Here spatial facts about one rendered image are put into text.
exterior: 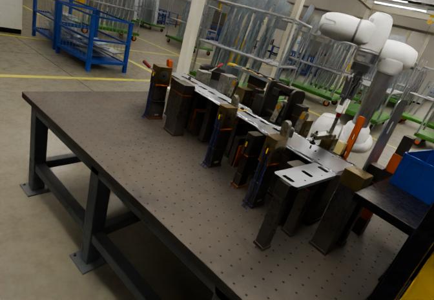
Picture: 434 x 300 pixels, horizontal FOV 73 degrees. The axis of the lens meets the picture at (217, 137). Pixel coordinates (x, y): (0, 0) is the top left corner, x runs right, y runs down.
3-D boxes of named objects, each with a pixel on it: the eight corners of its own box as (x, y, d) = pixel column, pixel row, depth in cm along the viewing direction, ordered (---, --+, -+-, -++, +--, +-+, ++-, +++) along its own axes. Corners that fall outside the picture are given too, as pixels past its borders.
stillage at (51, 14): (31, 35, 657) (33, -11, 623) (68, 40, 717) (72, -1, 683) (53, 49, 591) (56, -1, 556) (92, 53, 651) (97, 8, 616)
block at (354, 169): (307, 242, 121) (345, 167, 108) (318, 236, 126) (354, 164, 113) (324, 256, 116) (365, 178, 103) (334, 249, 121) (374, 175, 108)
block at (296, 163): (258, 219, 127) (281, 162, 117) (275, 213, 135) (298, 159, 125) (271, 229, 123) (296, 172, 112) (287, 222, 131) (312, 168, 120)
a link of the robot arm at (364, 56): (354, 46, 129) (348, 59, 131) (374, 51, 123) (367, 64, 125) (362, 49, 135) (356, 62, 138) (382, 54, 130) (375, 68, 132)
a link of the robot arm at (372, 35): (379, 54, 133) (349, 45, 137) (396, 19, 127) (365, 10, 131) (382, 53, 123) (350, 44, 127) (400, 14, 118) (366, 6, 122)
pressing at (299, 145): (160, 72, 204) (161, 70, 204) (186, 74, 220) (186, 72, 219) (336, 177, 116) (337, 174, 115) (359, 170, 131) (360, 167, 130)
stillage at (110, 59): (55, 52, 575) (58, 0, 540) (93, 55, 637) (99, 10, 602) (86, 71, 513) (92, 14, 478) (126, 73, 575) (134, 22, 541)
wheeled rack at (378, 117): (372, 133, 680) (411, 57, 617) (331, 116, 733) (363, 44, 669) (387, 125, 827) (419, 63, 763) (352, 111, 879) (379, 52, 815)
